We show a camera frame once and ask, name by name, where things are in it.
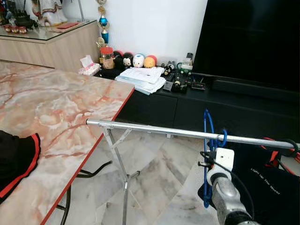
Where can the black shirt with red collar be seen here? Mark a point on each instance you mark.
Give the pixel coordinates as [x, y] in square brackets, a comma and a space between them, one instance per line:
[16, 159]

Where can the gold and blue trophy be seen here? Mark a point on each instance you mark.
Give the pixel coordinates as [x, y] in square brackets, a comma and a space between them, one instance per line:
[103, 23]

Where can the black television console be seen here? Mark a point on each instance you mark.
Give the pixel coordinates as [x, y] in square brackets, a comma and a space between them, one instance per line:
[187, 110]

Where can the white robed figurine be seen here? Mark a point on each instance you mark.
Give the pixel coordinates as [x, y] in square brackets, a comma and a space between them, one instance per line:
[51, 10]

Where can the stack of white papers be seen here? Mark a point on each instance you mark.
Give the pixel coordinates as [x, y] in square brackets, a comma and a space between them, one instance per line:
[140, 77]

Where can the orange round plush toy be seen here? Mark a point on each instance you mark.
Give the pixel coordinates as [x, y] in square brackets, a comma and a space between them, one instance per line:
[150, 62]

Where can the marble top folding table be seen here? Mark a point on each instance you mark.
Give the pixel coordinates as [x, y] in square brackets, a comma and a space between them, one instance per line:
[56, 108]

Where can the black soundbar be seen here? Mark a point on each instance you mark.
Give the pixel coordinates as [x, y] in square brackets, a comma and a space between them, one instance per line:
[258, 91]

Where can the small black electronic box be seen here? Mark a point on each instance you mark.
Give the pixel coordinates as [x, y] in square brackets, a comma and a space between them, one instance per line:
[198, 85]

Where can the black plush toy red ears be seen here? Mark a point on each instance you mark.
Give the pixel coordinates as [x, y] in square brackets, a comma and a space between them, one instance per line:
[117, 59]

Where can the black mouse plush toy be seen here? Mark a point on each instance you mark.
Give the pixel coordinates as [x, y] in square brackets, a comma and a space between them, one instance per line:
[127, 61]

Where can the light wooden sideboard cabinet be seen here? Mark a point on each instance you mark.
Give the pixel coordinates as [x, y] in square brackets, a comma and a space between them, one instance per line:
[47, 49]

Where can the black flat screen television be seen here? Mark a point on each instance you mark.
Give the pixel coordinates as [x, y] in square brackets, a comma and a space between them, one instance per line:
[248, 37]

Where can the pink tissue pack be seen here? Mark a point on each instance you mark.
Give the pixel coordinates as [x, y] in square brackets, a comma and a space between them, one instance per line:
[89, 68]

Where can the white bottle with black cap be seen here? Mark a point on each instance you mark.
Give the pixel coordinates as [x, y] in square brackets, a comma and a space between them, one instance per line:
[188, 62]

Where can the red packet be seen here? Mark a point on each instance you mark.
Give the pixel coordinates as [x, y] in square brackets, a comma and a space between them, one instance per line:
[68, 25]

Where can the glass jar with red lid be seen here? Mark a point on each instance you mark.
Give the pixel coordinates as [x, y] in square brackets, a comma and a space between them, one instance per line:
[107, 58]

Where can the blue plastic hanger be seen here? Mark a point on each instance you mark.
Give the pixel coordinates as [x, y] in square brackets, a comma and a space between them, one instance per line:
[206, 126]

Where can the navy t-shirt with white print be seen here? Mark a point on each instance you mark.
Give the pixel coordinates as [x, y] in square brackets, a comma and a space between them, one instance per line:
[272, 187]

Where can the red hanger with black hook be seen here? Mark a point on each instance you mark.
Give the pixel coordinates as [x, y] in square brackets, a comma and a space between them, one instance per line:
[273, 153]

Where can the white round plush toy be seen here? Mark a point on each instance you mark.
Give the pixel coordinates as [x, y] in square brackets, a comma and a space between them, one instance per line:
[138, 61]

